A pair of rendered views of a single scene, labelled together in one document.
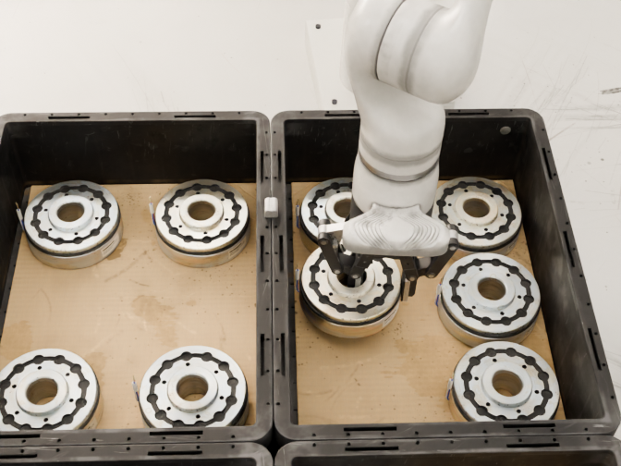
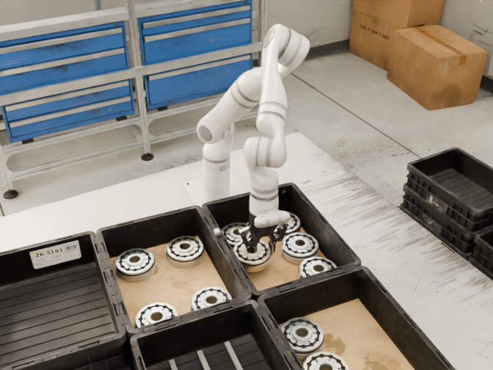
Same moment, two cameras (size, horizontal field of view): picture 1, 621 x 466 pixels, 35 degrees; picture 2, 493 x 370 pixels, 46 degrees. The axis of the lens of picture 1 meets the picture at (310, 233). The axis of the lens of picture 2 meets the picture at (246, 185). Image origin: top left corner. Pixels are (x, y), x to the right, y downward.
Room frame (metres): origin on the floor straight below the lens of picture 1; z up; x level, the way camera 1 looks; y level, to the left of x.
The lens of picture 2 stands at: (-0.51, 0.36, 1.91)
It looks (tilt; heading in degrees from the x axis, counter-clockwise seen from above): 34 degrees down; 341
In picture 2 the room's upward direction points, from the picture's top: straight up
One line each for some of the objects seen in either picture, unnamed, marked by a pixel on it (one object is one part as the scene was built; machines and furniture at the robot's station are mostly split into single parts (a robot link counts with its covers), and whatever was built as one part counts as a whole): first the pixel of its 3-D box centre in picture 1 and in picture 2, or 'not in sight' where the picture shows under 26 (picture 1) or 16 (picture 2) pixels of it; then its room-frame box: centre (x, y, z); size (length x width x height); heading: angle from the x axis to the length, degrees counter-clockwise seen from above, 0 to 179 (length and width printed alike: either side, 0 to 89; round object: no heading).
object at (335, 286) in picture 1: (351, 276); (252, 249); (0.59, -0.04, 0.89); 0.05 x 0.05 x 0.01
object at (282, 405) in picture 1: (424, 258); (276, 235); (0.59, -0.11, 0.92); 0.40 x 0.30 x 0.02; 3
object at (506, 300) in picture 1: (491, 289); (300, 243); (0.60, -0.19, 0.86); 0.05 x 0.05 x 0.01
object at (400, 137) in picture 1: (397, 80); (261, 166); (0.60, -0.07, 1.15); 0.09 x 0.07 x 0.15; 59
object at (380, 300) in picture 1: (350, 279); (252, 251); (0.59, -0.04, 0.88); 0.10 x 0.10 x 0.01
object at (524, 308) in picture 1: (491, 292); (300, 244); (0.60, -0.19, 0.86); 0.10 x 0.10 x 0.01
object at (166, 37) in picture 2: not in sight; (200, 55); (2.67, -0.46, 0.60); 0.72 x 0.03 x 0.56; 100
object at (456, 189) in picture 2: not in sight; (455, 219); (1.05, -1.15, 0.37); 0.40 x 0.30 x 0.45; 10
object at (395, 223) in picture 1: (396, 184); (266, 202); (0.57, -0.07, 1.05); 0.11 x 0.09 x 0.06; 179
